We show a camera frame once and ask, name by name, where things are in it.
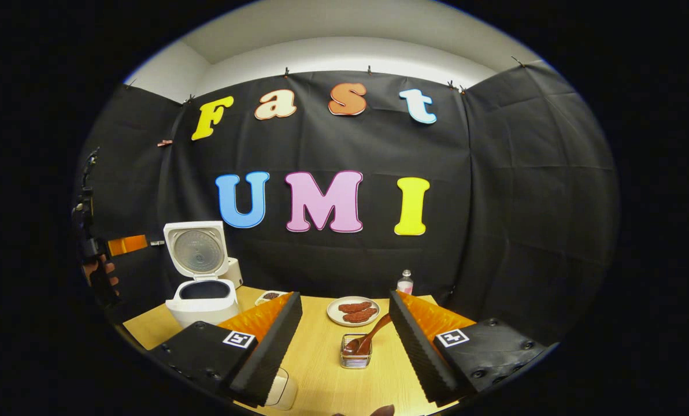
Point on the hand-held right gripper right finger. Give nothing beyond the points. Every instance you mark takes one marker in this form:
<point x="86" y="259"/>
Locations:
<point x="419" y="355"/>

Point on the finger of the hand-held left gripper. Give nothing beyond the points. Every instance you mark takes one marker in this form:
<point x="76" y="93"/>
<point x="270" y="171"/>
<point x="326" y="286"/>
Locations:
<point x="128" y="245"/>

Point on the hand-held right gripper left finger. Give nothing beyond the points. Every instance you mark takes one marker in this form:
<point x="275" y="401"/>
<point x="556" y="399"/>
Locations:
<point x="269" y="352"/>

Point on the white box of rice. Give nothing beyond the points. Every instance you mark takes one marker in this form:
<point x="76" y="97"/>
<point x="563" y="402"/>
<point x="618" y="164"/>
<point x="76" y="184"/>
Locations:
<point x="284" y="393"/>

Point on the brown wooden spoon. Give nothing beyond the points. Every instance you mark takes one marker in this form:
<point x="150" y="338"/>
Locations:
<point x="373" y="335"/>

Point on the white rice cooker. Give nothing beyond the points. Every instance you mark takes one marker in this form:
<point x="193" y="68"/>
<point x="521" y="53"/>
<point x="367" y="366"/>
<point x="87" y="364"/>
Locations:
<point x="203" y="312"/>

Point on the white divided grain dish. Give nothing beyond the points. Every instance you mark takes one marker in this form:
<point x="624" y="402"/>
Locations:
<point x="269" y="296"/>

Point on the small clear bottle pink label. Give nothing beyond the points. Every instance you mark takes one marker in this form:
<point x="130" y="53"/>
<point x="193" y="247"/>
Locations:
<point x="405" y="286"/>

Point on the red meat piece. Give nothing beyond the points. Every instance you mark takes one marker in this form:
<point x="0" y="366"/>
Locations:
<point x="355" y="307"/>
<point x="360" y="316"/>

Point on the white round plate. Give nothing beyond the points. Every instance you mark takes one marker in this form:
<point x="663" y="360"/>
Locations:
<point x="334" y="315"/>

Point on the white toaster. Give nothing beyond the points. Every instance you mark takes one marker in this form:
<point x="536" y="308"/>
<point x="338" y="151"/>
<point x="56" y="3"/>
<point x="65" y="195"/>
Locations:
<point x="236" y="274"/>

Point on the black backdrop cloth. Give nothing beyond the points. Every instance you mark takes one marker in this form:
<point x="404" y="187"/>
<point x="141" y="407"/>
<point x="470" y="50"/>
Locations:
<point x="495" y="202"/>

